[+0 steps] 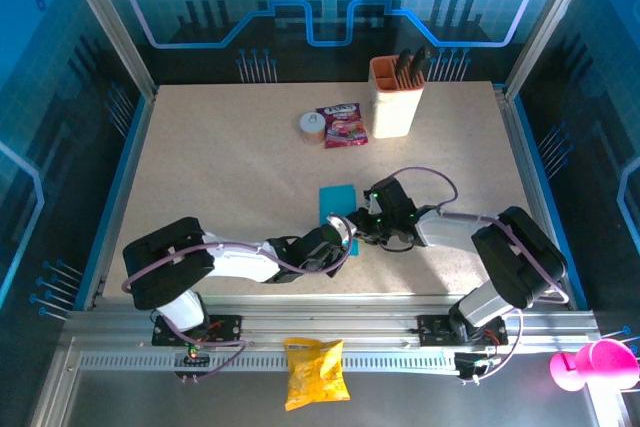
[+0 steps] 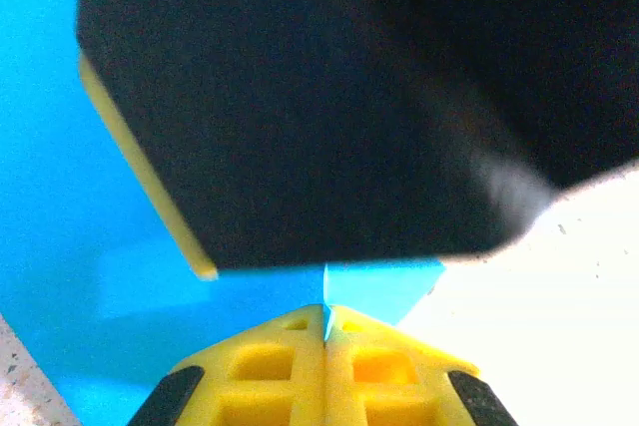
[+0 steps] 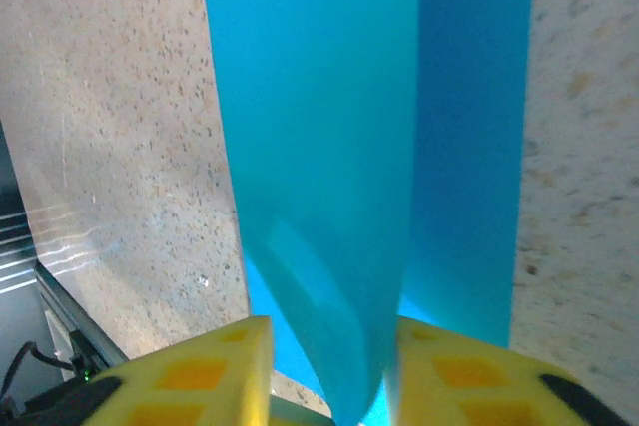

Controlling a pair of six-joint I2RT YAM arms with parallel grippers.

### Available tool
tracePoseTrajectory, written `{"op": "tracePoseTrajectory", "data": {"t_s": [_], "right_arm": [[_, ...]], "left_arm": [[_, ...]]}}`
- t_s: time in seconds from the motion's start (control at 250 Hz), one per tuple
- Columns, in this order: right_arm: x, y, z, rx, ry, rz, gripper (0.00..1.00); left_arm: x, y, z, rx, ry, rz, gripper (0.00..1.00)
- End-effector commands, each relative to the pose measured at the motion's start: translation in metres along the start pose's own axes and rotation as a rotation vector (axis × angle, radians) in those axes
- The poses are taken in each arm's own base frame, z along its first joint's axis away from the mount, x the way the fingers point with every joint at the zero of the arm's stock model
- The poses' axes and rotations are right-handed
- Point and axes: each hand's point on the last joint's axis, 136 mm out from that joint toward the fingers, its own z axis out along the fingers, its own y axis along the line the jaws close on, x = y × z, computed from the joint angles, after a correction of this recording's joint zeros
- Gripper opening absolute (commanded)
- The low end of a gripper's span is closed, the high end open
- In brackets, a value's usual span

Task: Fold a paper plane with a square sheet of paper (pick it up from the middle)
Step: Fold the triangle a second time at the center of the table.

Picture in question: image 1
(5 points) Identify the blue paper sheet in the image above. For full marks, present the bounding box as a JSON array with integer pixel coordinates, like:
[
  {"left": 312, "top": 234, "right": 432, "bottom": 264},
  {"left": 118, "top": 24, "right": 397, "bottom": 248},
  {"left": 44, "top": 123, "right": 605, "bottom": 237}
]
[{"left": 318, "top": 185, "right": 362, "bottom": 257}]

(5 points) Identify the cream knife holder orange rim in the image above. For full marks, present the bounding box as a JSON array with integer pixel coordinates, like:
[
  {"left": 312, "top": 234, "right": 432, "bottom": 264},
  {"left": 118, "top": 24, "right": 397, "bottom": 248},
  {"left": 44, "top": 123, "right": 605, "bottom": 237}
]
[{"left": 368, "top": 56, "right": 426, "bottom": 140}]

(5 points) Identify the purple candy bag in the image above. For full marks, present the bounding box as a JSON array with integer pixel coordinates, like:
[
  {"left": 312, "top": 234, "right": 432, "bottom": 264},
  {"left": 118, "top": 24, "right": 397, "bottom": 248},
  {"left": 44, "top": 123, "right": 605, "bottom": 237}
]
[{"left": 315, "top": 101, "right": 370, "bottom": 150}]

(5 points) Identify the small tin can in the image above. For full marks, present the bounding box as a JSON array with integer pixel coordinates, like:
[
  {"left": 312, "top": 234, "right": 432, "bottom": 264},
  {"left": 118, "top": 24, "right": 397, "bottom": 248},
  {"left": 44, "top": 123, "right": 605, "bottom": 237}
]
[{"left": 298, "top": 111, "right": 328, "bottom": 147}]

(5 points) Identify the yellow chips bag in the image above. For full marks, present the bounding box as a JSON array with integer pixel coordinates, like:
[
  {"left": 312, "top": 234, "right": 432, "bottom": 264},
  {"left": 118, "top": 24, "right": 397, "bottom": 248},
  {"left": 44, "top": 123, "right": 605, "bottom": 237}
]
[{"left": 282, "top": 337, "right": 351, "bottom": 412}]

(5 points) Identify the small circuit board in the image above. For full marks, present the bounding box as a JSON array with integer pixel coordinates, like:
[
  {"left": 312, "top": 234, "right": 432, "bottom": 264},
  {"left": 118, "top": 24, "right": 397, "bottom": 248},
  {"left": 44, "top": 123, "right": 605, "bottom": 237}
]
[
  {"left": 172, "top": 344, "right": 214, "bottom": 384},
  {"left": 453, "top": 350, "right": 501, "bottom": 384}
]

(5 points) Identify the pink plastic object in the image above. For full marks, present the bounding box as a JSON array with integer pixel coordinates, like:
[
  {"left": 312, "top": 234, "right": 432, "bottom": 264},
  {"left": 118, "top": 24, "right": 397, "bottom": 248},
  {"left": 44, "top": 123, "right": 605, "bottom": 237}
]
[{"left": 549, "top": 339, "right": 640, "bottom": 392}]

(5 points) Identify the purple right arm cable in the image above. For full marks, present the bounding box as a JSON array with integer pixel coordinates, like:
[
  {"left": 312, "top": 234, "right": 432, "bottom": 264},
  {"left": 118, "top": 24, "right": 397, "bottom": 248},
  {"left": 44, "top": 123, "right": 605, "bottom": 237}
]
[{"left": 392, "top": 166, "right": 571, "bottom": 386}]

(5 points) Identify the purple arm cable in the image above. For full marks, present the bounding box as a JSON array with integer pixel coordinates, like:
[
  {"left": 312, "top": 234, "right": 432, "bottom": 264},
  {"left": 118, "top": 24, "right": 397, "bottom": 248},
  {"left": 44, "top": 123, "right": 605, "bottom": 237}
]
[
  {"left": 123, "top": 215, "right": 359, "bottom": 384},
  {"left": 392, "top": 166, "right": 571, "bottom": 386}
]

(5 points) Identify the long aluminium frame rail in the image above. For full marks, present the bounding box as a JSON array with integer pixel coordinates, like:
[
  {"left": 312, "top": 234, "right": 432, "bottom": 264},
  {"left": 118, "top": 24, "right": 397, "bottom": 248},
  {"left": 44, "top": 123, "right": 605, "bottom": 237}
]
[{"left": 64, "top": 293, "right": 601, "bottom": 348}]

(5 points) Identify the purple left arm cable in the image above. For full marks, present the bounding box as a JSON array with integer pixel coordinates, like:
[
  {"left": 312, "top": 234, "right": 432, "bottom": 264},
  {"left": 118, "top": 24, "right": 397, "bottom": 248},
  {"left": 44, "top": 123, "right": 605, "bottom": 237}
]
[{"left": 123, "top": 215, "right": 359, "bottom": 384}]

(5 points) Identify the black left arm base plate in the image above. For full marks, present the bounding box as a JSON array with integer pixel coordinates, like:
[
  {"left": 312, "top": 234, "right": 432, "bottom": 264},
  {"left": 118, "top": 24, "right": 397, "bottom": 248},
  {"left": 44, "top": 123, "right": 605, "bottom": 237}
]
[{"left": 151, "top": 314, "right": 243, "bottom": 347}]

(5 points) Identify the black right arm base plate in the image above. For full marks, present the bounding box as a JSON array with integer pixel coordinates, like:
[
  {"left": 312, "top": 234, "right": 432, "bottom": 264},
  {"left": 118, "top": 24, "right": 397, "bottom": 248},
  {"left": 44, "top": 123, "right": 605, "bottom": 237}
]
[{"left": 417, "top": 314, "right": 509, "bottom": 347}]

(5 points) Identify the aluminium side rail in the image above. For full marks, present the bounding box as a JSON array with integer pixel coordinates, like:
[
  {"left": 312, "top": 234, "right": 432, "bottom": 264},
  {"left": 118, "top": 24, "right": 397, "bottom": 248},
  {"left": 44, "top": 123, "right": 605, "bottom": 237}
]
[{"left": 493, "top": 84, "right": 577, "bottom": 312}]

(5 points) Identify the black knife handle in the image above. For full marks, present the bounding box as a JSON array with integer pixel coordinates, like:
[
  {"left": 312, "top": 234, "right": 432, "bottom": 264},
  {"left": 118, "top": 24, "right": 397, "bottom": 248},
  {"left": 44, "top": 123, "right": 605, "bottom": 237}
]
[
  {"left": 410, "top": 45, "right": 432, "bottom": 84},
  {"left": 397, "top": 48, "right": 413, "bottom": 86}
]

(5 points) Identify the slotted grey cable duct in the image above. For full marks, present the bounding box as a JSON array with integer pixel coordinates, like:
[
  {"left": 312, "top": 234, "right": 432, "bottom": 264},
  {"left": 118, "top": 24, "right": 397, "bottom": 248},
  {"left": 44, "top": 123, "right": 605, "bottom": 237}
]
[{"left": 77, "top": 350, "right": 464, "bottom": 374}]

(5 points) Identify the aluminium frame post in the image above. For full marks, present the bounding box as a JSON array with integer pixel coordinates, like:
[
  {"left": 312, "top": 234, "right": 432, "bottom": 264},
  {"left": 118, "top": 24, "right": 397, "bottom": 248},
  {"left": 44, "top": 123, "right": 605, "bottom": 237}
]
[
  {"left": 53, "top": 0, "right": 160, "bottom": 101},
  {"left": 503, "top": 0, "right": 604, "bottom": 98}
]

